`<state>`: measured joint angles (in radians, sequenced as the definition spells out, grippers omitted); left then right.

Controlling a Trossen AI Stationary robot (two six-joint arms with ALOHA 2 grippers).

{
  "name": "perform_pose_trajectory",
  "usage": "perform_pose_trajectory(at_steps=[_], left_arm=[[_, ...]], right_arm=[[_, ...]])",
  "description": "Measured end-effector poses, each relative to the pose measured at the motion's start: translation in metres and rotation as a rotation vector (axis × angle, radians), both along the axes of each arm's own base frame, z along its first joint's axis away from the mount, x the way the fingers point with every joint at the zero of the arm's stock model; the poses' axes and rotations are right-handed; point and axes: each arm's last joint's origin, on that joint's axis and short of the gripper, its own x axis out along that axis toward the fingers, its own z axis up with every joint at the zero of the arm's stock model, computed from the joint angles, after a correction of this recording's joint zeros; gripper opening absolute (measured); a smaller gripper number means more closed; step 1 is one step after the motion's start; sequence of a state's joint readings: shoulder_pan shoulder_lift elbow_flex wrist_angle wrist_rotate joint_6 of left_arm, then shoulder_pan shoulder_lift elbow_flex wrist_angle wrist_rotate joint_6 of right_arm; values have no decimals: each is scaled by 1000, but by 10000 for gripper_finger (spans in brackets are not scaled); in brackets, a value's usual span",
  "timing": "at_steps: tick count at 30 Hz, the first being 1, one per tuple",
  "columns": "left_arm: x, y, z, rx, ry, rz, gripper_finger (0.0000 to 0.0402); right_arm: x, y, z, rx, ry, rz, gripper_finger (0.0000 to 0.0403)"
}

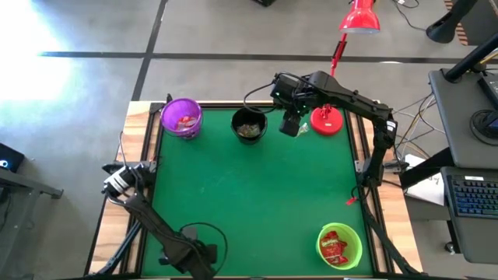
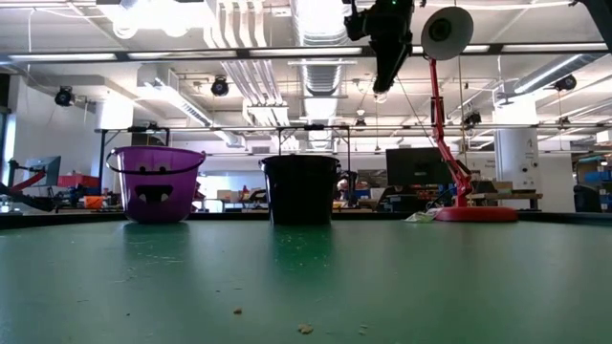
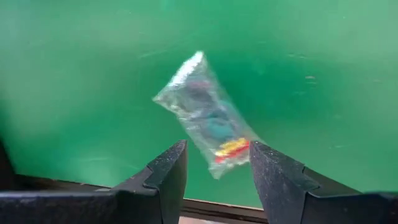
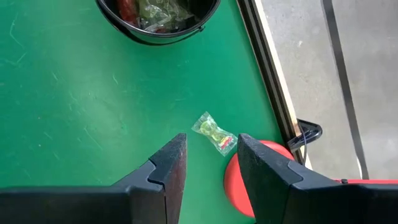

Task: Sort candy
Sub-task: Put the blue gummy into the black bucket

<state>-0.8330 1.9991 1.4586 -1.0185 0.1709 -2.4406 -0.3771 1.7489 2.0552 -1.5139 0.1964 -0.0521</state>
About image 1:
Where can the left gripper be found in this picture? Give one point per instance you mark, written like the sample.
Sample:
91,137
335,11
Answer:
190,258

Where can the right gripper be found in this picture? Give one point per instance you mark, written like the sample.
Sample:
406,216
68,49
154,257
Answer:
297,103

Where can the orange Reese's pack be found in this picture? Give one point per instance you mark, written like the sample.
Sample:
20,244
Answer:
188,121

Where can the red Skittles pack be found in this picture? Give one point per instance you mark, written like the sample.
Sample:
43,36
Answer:
330,234
336,258
330,244

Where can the green plastic bucket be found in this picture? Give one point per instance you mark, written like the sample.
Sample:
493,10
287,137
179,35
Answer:
354,243

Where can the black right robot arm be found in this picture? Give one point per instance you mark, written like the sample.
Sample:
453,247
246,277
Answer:
350,99

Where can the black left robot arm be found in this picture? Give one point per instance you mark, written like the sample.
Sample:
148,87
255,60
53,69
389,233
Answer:
148,215

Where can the black plastic bucket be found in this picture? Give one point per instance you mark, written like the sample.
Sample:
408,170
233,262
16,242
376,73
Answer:
238,116

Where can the small red clip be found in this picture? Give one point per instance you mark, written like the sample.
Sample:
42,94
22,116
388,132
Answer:
351,201

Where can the black power strip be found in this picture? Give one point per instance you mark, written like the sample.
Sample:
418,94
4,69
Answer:
395,166

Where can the purple plastic bucket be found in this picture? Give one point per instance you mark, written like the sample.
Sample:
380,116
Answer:
171,113

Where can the black floor object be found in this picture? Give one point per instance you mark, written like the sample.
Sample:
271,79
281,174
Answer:
264,2

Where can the red desk lamp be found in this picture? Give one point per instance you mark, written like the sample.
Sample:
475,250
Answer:
360,17

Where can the white paper sheet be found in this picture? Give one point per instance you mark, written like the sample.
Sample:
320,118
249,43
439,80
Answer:
428,192

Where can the grey side desk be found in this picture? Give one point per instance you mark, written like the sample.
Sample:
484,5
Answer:
447,101

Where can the grey side bench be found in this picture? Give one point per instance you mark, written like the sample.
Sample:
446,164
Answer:
23,183

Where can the black pole with foot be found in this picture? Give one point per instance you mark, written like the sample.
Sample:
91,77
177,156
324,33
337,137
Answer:
443,29

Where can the round black monitor base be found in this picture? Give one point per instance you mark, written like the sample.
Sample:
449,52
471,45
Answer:
482,124

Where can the black slanted pole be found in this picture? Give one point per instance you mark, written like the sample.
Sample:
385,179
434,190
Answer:
470,60

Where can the striped floor mat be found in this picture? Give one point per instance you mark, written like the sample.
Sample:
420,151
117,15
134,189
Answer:
462,35

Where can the backlit black keyboard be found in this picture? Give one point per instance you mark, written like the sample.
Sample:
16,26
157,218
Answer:
472,196

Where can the black caster wheel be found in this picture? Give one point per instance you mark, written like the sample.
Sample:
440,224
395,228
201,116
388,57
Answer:
450,247

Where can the black device with light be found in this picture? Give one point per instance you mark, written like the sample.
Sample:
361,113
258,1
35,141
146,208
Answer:
13,155

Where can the grey cabinet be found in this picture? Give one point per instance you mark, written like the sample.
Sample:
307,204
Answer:
482,23

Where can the grey keyboard tray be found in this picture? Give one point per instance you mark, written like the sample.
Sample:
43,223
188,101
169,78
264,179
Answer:
478,241

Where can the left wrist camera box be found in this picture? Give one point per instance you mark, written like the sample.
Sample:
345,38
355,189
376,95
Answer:
190,233

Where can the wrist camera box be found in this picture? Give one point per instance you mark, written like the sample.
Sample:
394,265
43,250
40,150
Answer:
284,85
190,233

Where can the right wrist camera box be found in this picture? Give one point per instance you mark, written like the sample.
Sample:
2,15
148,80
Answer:
284,85

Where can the black frame strut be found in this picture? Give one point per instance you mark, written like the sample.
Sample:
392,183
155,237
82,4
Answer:
385,243
124,243

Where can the silver metal bracket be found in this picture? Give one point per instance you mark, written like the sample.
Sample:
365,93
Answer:
358,166

